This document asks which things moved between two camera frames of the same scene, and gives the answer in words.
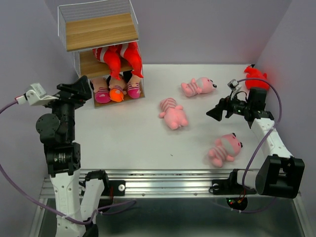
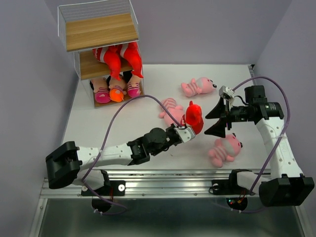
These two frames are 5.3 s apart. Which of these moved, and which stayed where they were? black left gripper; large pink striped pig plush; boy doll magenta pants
Moved: black left gripper
Stayed: boy doll magenta pants; large pink striped pig plush
